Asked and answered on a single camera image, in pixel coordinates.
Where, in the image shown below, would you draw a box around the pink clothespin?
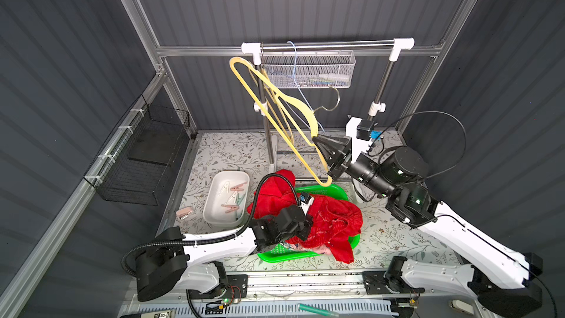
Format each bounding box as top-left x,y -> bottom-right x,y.
176,207 -> 194,221
230,182 -> 247,192

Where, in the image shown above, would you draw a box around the yellow hanger of printed shorts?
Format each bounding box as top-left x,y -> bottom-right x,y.
230,57 -> 309,151

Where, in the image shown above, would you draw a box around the white wire mesh basket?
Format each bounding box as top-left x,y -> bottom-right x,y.
262,51 -> 356,89

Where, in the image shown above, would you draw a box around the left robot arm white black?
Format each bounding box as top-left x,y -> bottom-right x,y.
122,205 -> 313,302

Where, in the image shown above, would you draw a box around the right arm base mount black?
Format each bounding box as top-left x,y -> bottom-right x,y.
362,270 -> 411,294

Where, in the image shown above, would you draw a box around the pink clothespin by tray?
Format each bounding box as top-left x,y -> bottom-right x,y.
176,207 -> 194,221

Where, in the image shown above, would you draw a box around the red shorts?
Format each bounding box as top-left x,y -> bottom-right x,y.
254,169 -> 363,264

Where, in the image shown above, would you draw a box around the green plastic basket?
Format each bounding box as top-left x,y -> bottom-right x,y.
258,185 -> 363,264

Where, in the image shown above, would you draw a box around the steel clothes rack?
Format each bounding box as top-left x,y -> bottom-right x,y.
236,38 -> 415,170

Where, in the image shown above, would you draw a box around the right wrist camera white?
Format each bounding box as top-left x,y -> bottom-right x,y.
346,117 -> 382,163

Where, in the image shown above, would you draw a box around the light green clothespin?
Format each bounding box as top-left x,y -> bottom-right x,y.
235,192 -> 247,220

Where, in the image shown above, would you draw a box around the yellow hanger of red shorts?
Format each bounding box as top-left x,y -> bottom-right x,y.
229,57 -> 334,187

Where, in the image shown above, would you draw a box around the black wire wall basket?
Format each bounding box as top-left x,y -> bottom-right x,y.
85,101 -> 191,206

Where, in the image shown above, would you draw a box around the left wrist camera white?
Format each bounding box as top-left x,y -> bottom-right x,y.
298,192 -> 314,214

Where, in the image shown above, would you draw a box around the white clothespin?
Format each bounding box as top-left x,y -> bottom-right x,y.
219,181 -> 230,194

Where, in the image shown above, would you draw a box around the white plastic tray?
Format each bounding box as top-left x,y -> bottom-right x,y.
203,171 -> 250,228

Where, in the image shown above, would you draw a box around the light blue wire hanger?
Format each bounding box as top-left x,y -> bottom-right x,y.
277,40 -> 328,133

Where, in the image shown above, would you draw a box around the green marker pen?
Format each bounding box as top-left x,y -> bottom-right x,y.
298,303 -> 339,317

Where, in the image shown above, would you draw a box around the black corrugated cable left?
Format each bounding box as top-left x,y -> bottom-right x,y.
121,173 -> 301,318

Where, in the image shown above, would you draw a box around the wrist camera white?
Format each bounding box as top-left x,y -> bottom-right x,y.
298,192 -> 314,214
346,117 -> 382,163

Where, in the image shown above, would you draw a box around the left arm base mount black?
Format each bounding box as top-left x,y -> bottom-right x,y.
210,274 -> 249,299

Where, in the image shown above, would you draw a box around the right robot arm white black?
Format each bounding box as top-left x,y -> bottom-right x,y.
313,135 -> 543,317

